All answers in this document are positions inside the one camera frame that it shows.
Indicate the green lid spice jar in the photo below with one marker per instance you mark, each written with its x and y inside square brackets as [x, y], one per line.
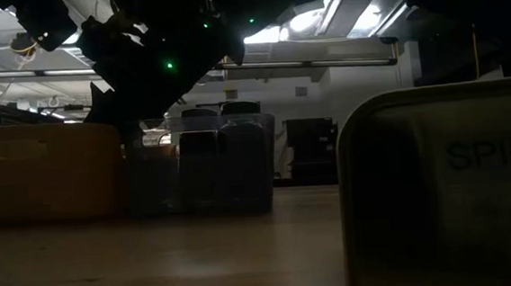
[199, 165]
[244, 162]

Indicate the red blue spice tin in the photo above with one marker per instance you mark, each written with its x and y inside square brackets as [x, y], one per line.
[444, 193]

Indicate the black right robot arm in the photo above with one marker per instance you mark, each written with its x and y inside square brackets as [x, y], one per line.
[228, 9]

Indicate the translucent grey plastic tray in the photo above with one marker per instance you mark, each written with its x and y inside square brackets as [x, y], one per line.
[149, 177]

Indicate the long ceiling light bar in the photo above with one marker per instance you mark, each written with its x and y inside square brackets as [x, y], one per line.
[308, 63]
[30, 74]

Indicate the black monitor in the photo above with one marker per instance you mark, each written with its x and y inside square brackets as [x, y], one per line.
[23, 115]

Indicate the yellow plastic tray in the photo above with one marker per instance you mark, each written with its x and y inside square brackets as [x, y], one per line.
[46, 175]

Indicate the white cloth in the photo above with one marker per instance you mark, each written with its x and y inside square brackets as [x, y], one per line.
[281, 159]

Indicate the black cabinet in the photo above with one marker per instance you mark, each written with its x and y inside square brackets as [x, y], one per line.
[312, 152]

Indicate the small wall vent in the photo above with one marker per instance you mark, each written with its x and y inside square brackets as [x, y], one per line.
[301, 91]
[231, 94]

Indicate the silver ceiling duct panel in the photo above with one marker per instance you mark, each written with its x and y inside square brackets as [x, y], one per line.
[345, 10]

